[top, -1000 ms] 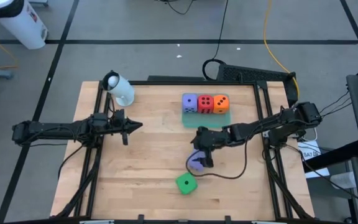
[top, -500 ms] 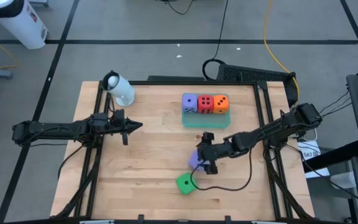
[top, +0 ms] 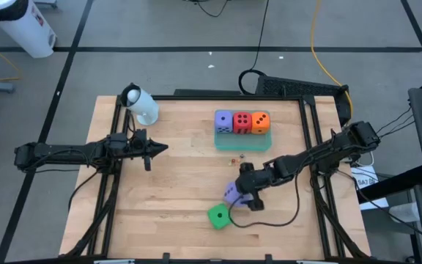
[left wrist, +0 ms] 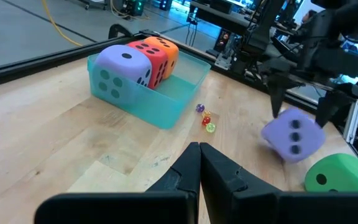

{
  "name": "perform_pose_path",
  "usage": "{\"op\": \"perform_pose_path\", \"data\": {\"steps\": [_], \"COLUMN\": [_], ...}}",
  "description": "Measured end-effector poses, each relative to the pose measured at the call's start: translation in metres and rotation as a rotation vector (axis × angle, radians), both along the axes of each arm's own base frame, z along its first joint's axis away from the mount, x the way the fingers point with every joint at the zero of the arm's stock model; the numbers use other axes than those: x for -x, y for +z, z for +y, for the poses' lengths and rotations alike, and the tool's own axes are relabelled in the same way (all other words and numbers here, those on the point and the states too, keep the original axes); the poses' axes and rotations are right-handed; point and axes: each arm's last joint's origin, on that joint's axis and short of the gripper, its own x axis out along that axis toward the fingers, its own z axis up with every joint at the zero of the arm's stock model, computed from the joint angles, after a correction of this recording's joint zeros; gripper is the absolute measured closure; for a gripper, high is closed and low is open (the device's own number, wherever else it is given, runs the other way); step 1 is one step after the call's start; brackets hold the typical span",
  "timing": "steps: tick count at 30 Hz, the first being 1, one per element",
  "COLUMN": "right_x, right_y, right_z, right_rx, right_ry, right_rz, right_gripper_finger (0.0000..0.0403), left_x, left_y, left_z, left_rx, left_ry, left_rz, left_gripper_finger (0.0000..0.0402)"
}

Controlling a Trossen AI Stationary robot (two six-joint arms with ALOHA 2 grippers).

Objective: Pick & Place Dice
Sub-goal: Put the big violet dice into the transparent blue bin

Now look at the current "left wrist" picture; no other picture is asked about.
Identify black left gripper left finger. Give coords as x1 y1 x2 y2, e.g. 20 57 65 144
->
34 141 201 224

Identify person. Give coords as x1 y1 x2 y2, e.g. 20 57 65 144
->
290 9 319 44

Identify computer with green lights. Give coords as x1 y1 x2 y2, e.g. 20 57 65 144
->
124 0 145 16

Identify computer with red fan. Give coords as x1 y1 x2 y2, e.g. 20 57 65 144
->
213 27 241 55

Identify green foam die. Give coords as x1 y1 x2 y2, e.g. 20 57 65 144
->
304 152 358 193

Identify yellow floor cable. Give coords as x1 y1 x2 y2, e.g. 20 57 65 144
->
41 0 83 47

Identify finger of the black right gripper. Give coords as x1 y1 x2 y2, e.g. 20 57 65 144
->
267 74 306 119
315 85 358 128

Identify red foam die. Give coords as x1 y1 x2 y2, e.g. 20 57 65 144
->
126 40 169 90

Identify silver aluminium extrusion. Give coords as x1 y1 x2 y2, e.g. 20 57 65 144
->
342 98 358 144

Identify purple foam die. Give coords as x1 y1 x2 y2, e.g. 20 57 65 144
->
93 44 153 102
261 108 326 163

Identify black floor cable with loop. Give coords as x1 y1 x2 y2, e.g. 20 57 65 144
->
108 24 133 40

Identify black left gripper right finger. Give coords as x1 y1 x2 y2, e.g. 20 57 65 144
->
199 142 358 224

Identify orange foam die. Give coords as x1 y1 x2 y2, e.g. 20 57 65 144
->
144 36 180 80

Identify teal translucent plastic bin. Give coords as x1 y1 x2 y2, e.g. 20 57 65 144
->
87 51 212 130

